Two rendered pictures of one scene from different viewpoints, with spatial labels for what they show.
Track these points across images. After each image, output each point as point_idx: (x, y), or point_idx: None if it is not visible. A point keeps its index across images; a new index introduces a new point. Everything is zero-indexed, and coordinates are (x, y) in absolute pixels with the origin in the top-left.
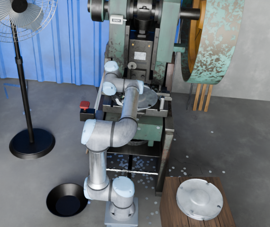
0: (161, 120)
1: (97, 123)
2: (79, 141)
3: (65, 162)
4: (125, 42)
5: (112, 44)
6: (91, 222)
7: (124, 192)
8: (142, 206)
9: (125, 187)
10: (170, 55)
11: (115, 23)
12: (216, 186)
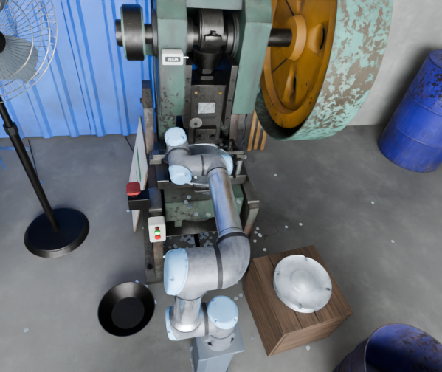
0: (239, 190)
1: (191, 260)
2: (121, 216)
3: (110, 251)
4: (185, 91)
5: (165, 97)
6: (164, 329)
7: (228, 325)
8: (221, 291)
9: (227, 314)
10: (251, 104)
11: (170, 63)
12: (314, 258)
